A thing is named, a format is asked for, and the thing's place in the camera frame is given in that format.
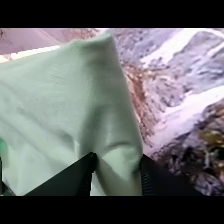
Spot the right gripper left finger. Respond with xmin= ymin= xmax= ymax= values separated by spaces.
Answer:
xmin=24 ymin=151 xmax=98 ymax=197

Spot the light green T-shirt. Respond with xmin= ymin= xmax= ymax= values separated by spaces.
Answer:
xmin=0 ymin=33 xmax=145 ymax=197

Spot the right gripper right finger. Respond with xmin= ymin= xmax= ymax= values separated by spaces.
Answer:
xmin=139 ymin=154 xmax=205 ymax=197

